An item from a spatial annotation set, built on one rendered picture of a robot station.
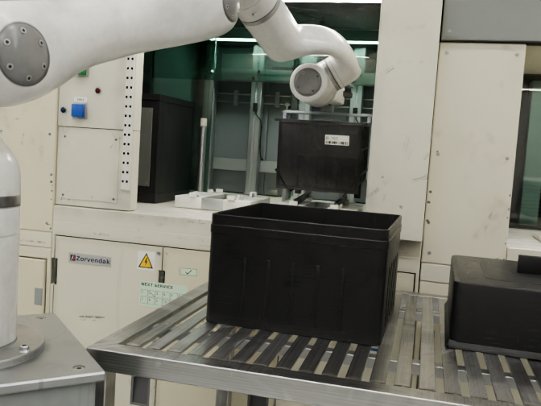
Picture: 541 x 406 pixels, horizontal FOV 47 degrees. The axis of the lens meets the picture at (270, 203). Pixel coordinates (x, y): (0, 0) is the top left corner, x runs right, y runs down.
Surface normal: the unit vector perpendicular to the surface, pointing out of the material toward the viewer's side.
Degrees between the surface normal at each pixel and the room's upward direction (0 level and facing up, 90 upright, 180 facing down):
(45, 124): 90
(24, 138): 90
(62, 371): 0
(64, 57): 89
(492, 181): 90
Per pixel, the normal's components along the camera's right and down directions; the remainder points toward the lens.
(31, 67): 0.89, 0.18
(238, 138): -0.25, 0.07
